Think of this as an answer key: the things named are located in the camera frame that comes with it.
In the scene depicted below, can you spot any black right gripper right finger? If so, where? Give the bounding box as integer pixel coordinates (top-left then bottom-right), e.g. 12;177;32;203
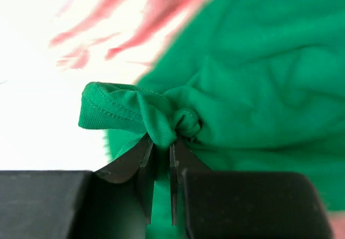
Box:
169;139;211;226

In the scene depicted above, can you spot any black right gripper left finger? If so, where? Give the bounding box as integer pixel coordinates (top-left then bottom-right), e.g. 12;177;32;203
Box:
95;135;154;224

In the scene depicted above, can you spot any green t-shirt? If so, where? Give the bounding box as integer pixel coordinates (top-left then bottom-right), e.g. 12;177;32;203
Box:
79;0;344;238

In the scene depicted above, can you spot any pink t-shirt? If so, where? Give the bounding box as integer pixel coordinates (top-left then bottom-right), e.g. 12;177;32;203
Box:
48;0;209;71

